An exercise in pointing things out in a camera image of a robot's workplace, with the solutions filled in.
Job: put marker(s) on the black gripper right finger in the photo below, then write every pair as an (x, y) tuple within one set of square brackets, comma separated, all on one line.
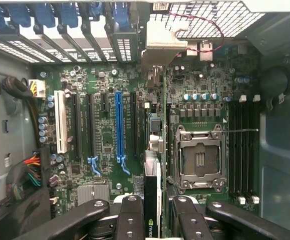
[(192, 226)]

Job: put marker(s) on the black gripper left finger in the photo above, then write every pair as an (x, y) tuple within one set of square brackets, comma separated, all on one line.
[(131, 222)]

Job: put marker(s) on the silver chipset heatsink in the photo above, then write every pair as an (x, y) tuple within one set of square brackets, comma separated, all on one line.
[(92, 193)]

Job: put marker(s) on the metal CPU socket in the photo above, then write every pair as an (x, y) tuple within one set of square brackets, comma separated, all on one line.
[(201, 160)]

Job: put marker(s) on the RAM slot black latches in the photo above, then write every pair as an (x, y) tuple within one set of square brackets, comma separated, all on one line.
[(232, 150), (246, 150)]

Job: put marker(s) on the RAM slot white latches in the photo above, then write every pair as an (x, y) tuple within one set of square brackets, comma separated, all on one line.
[(254, 150), (239, 150)]

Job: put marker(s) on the long black expansion slot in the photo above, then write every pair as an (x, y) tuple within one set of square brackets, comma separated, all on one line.
[(78, 125), (134, 125), (91, 125)]

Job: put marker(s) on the blue expansion slot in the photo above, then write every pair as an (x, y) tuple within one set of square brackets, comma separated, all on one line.
[(120, 125)]

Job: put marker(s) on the green motherboard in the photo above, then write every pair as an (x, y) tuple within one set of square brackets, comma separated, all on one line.
[(104, 120)]

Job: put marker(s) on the open black PC case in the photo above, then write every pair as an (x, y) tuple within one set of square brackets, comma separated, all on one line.
[(279, 162)]

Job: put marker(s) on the socket locking lever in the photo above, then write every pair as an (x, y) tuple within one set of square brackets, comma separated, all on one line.
[(242, 130)]

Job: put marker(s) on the short black expansion slot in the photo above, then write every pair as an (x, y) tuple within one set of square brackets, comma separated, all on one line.
[(104, 102)]

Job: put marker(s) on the white expansion slot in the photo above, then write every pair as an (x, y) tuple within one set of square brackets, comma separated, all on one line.
[(61, 120)]

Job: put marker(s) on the white power connector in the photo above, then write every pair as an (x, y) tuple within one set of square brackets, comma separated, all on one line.
[(40, 88)]

